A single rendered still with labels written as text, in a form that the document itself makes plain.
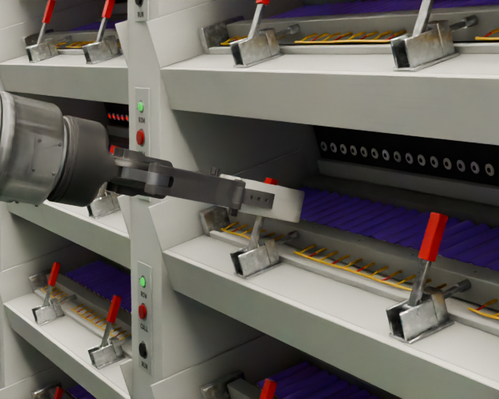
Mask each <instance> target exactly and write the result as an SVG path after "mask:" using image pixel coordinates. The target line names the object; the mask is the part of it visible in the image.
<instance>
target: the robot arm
mask: <svg viewBox="0 0 499 399"><path fill-rule="evenodd" d="M219 172H220V169H218V168H214V167H211V169H210V173H209V175H208V174H205V173H202V172H201V171H196V172H193V171H189V170H185V169H179V168H174V167H173V165H172V163H171V162H170V161H167V160H162V159H158V158H151V157H147V156H145V155H144V154H143V153H141V152H138V151H134V150H127V149H123V148H119V147H114V151H113V154H112V153H109V137H108V133H107V131H106V129H105V127H104V126H103V125H102V124H101V123H99V122H96V121H92V120H86V119H82V118H78V117H74V116H63V114H62V113H61V111H60V109H59V107H58V106H56V105H55V104H52V103H48V102H44V101H38V100H33V99H30V98H26V97H19V96H16V95H12V94H11V93H7V92H0V201H2V202H7V203H12V202H13V201H15V203H19V202H21V203H29V204H33V205H35V207H38V206H40V205H41V204H42V203H43V202H44V201H45V200H48V201H50V202H54V203H62V204H66V205H71V206H76V207H86V206H88V205H90V204H91V203H92V202H93V201H94V200H95V199H96V197H97V195H98V193H99V189H100V188H101V186H102V185H103V184H104V183H105V182H107V185H106V189H105V190H107V191H110V192H115V193H117V194H121V195H126V196H137V195H141V196H148V197H152V198H156V199H160V200H161V199H164V198H166V197H167V196H172V197H176V198H181V199H185V200H193V201H197V202H201V203H209V204H214V205H215V206H218V207H225V208H230V209H229V213H228V215H231V216H234V217H237V213H238V211H239V212H243V213H247V214H252V215H260V216H264V217H269V218H273V219H280V220H284V221H289V222H297V223H298V222H299V218H300V214H301V210H302V206H303V199H304V196H305V192H304V191H300V190H296V189H292V188H286V187H282V186H278V185H273V184H266V183H263V182H259V181H255V180H247V179H244V178H240V177H232V176H228V175H224V174H221V175H220V176H219Z"/></svg>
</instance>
